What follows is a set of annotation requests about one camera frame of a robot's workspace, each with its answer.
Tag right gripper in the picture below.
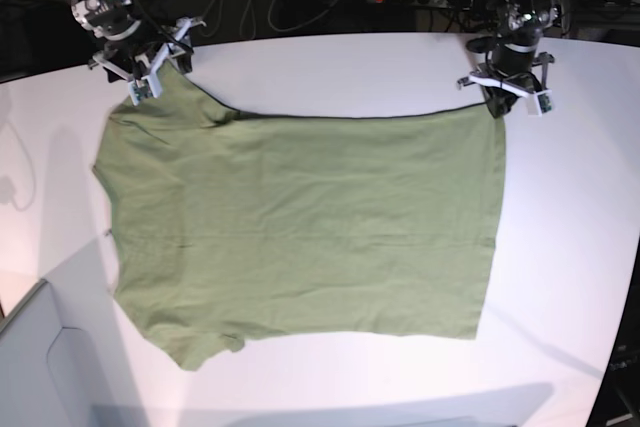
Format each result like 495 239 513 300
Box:
88 17 205 84

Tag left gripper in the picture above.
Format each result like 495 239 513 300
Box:
455 52 555 97

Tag green T-shirt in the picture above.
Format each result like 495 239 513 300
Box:
94 67 506 371

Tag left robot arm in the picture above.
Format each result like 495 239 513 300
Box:
93 0 556 104

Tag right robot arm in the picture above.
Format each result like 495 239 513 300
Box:
71 0 223 105

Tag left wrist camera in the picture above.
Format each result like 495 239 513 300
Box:
525 89 554 117

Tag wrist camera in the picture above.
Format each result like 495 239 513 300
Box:
128 77 163 105
525 89 554 117

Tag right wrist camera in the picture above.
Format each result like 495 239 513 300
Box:
128 77 163 105

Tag white cable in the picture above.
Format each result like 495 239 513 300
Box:
164 0 346 39

